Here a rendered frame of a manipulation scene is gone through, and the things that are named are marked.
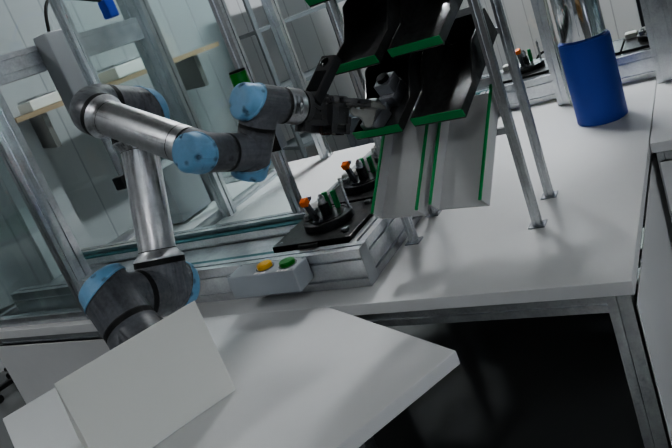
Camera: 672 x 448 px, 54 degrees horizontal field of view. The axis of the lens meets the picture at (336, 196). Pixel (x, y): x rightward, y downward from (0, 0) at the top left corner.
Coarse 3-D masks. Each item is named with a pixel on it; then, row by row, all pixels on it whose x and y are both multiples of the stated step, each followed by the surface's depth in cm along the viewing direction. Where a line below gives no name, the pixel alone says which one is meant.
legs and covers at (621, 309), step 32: (640, 256) 261; (640, 288) 131; (384, 320) 153; (416, 320) 148; (448, 320) 145; (480, 320) 141; (640, 320) 126; (640, 352) 128; (640, 384) 132; (640, 416) 134
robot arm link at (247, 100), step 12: (240, 84) 128; (252, 84) 128; (264, 84) 131; (240, 96) 128; (252, 96) 126; (264, 96) 128; (276, 96) 130; (288, 96) 132; (240, 108) 128; (252, 108) 127; (264, 108) 128; (276, 108) 130; (288, 108) 132; (240, 120) 130; (252, 120) 129; (264, 120) 129; (276, 120) 132; (288, 120) 134
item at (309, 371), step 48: (240, 336) 158; (288, 336) 149; (336, 336) 142; (384, 336) 135; (240, 384) 137; (288, 384) 130; (336, 384) 124; (384, 384) 119; (432, 384) 118; (48, 432) 147; (192, 432) 126; (240, 432) 121; (288, 432) 115; (336, 432) 111
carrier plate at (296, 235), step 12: (360, 204) 183; (360, 216) 174; (300, 228) 182; (336, 228) 171; (360, 228) 168; (288, 240) 176; (300, 240) 173; (312, 240) 169; (324, 240) 167; (336, 240) 165; (348, 240) 163; (276, 252) 175
